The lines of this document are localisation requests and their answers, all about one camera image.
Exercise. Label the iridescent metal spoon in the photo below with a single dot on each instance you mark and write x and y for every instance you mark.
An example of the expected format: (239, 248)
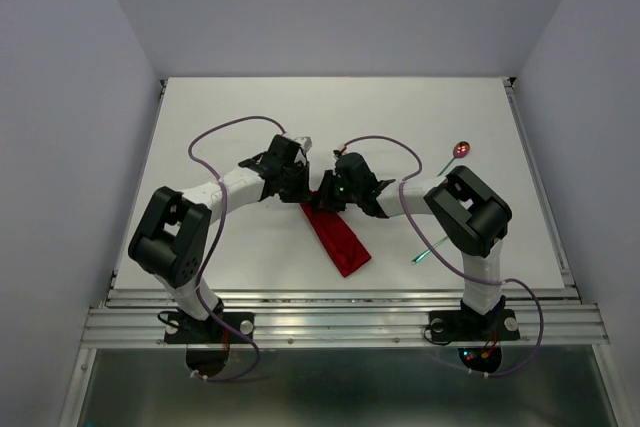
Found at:
(460, 150)

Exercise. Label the red cloth napkin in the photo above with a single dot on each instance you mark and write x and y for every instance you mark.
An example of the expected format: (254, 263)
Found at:
(341, 244)

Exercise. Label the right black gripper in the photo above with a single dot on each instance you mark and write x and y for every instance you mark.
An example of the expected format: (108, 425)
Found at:
(323, 197)

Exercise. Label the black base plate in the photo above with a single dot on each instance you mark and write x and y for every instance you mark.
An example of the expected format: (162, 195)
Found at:
(450, 326)
(181, 329)

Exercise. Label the iridescent metal fork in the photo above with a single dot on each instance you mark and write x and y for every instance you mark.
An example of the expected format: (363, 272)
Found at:
(426, 252)

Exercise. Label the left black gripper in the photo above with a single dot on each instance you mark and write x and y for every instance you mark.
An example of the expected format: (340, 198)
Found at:
(303, 194)

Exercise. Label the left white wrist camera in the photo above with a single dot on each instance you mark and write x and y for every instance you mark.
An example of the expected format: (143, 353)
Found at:
(305, 143)

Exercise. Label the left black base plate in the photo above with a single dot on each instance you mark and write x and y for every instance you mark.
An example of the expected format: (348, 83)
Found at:
(181, 329)

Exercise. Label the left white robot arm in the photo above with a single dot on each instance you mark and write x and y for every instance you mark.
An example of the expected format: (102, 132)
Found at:
(169, 241)

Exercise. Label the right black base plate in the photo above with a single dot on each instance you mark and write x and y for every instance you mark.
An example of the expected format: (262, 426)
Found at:
(450, 326)

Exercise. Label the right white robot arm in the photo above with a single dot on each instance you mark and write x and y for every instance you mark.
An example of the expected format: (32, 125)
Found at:
(474, 218)

